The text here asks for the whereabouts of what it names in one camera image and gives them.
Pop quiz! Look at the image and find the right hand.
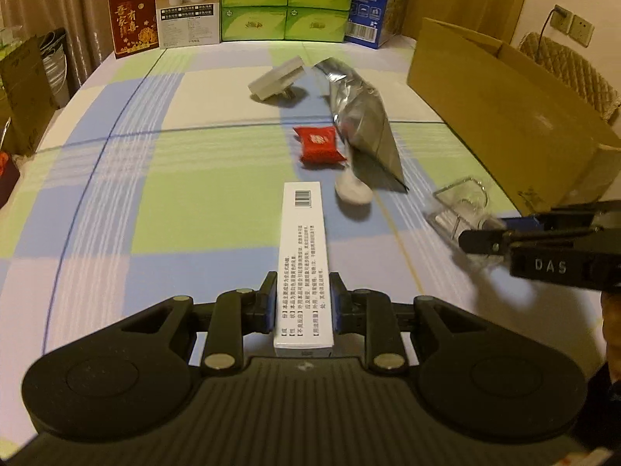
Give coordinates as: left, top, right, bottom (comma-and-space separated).
601, 292, 621, 349

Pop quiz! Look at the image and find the white plastic spoon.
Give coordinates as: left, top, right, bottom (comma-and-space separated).
335, 167, 374, 206

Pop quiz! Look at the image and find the beige curtain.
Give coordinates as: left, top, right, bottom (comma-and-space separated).
1, 0, 114, 93

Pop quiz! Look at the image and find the brown cardboard box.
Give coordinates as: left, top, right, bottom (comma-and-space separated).
408, 18, 620, 214

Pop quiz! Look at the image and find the silver foil bag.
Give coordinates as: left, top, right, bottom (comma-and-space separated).
314, 57, 408, 193

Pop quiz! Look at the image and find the red candy packet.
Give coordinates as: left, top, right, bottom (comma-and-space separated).
294, 126, 346, 165

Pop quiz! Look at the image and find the white product box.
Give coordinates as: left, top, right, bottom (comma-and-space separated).
155, 0, 221, 49

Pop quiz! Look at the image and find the checked tablecloth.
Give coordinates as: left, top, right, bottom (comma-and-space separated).
1, 38, 604, 457

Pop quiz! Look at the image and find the blue printed carton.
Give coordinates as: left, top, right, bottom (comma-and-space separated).
344, 0, 408, 49

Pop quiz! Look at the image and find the black power cable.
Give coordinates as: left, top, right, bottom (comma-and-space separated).
537, 7, 564, 36

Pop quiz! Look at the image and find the white wall plug adapter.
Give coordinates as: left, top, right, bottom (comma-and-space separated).
248, 56, 305, 101

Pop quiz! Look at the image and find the clear plastic packaging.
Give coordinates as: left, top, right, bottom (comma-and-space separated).
425, 177, 506, 251

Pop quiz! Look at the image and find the quilted chair cushion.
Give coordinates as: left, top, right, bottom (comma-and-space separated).
518, 31, 620, 124

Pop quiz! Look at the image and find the wall power socket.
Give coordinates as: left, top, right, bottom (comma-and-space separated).
550, 4, 595, 47

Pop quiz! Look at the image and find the red greeting card box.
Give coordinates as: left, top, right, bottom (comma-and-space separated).
108, 0, 159, 59

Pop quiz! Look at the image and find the long white medicine box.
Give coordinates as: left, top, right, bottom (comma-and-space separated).
274, 182, 335, 358

